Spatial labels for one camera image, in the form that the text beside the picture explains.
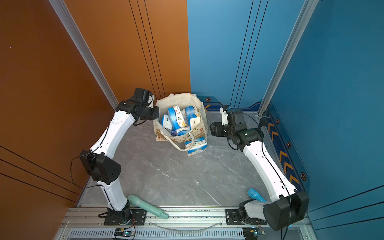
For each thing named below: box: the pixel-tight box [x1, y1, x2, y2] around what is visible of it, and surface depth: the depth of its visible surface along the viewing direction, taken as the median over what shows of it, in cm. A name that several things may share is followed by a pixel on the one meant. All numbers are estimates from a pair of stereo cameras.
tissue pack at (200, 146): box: [184, 137, 208, 157], surface depth 93 cm
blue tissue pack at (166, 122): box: [161, 114, 172, 130], surface depth 91 cm
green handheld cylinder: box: [127, 194, 170, 219], surface depth 77 cm
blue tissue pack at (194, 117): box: [185, 106, 201, 130], surface depth 84 cm
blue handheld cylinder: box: [247, 188, 267, 202], surface depth 79 cm
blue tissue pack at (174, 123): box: [168, 107, 181, 131], surface depth 85 cm
